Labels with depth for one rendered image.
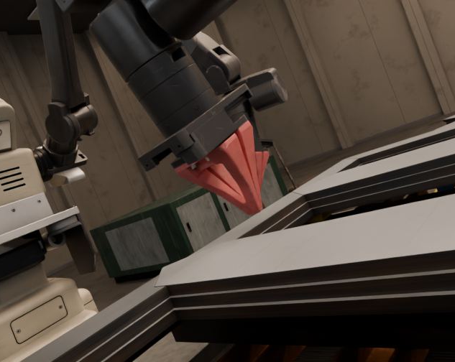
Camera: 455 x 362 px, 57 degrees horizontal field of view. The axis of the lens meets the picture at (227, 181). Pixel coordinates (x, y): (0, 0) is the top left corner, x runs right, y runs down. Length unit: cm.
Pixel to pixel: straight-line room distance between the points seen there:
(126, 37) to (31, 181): 77
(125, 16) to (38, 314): 81
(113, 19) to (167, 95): 7
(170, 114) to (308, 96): 1197
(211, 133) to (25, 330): 79
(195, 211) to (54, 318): 364
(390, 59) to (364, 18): 122
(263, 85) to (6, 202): 62
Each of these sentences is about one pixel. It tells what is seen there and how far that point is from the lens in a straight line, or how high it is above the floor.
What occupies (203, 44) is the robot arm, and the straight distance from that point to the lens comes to 82.
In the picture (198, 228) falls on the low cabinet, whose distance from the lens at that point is 459.
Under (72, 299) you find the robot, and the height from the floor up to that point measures 84.
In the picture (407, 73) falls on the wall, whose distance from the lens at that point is 1135.
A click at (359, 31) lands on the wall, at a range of 1166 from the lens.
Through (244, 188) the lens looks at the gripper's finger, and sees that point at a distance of 36.
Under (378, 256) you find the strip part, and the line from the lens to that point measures 45.
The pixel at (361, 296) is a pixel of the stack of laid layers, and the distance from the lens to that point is 46.
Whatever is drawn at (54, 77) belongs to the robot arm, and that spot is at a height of 133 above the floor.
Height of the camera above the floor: 102
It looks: 3 degrees down
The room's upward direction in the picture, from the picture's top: 22 degrees counter-clockwise
